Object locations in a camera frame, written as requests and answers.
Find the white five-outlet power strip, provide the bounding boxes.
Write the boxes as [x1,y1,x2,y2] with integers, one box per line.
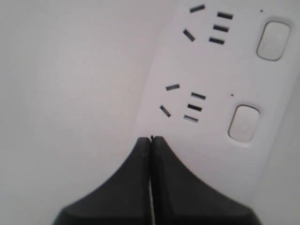
[133,0,300,204]

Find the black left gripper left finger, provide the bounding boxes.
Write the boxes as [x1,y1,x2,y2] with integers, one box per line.
[53,137,152,225]

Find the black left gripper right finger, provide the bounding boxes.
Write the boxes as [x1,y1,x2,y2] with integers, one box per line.
[151,136,259,225]

